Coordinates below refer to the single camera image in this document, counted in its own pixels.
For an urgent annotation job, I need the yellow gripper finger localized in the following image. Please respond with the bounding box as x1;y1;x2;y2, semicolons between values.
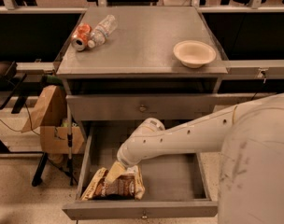
105;161;126;184

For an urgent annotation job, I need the brown chip bag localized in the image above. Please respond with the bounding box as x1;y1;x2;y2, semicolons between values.
80;165;145;201

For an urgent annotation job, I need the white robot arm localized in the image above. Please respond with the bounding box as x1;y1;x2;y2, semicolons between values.
106;93;284;224

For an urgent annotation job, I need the open grey middle drawer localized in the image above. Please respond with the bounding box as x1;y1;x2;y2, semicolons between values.
63;121;218;220

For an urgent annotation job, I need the closed grey top drawer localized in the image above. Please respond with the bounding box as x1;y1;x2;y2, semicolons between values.
66;94;220;120

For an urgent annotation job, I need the grey drawer cabinet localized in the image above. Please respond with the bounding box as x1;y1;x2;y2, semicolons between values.
57;7;227;134

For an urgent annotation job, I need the black tripod stand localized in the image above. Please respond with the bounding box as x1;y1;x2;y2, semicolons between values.
32;108;76;187

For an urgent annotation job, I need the cardboard box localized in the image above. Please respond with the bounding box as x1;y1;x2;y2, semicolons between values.
21;85;86;155

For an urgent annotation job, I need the orange soda can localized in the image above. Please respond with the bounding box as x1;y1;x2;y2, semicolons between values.
71;23;92;51

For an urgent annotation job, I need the white paper bowl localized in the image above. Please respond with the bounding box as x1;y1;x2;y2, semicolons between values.
173;40;217;68

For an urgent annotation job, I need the clear plastic water bottle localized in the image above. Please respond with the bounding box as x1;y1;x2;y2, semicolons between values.
88;15;118;49

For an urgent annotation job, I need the black cable on floor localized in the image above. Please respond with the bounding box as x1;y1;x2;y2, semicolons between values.
0;103;40;136

